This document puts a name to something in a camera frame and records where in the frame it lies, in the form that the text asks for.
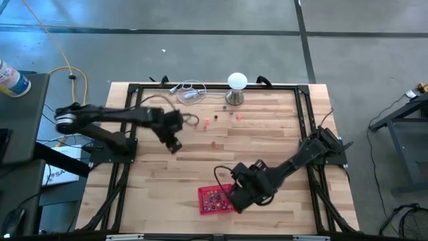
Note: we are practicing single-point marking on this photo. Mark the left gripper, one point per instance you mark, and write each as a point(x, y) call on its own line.
point(168, 124)

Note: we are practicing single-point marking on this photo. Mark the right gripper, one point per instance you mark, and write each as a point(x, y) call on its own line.
point(250, 187)

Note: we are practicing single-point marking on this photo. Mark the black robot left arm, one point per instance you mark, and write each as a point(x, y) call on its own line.
point(100, 115)

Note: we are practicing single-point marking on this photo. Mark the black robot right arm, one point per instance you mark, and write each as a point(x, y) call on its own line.
point(301, 157)

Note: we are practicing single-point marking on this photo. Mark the black table clamp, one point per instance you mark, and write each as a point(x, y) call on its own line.
point(264, 80)
point(164, 80)

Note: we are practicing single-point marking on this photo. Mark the red plastic slotted basket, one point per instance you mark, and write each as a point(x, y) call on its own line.
point(204, 211)

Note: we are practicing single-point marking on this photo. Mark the white mushroom table lamp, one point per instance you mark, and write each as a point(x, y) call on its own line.
point(237, 81)

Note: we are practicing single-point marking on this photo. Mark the white cardboard box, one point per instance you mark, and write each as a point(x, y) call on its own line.
point(63, 167)

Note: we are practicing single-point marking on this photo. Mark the black desk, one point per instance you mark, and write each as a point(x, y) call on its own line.
point(20, 194)
point(23, 117)

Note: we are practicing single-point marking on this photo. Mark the white blue wipes canister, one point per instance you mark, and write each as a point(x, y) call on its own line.
point(13, 82)

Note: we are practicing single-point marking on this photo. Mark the black side table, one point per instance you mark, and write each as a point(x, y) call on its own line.
point(401, 115)

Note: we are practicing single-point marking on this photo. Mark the black computer mouse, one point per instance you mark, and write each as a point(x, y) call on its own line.
point(12, 222)

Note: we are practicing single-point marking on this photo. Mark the yellow tool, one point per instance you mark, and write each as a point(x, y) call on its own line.
point(423, 87)

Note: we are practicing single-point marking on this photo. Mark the silver mounting bracket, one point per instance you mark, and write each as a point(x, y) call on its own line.
point(124, 237)
point(311, 238)

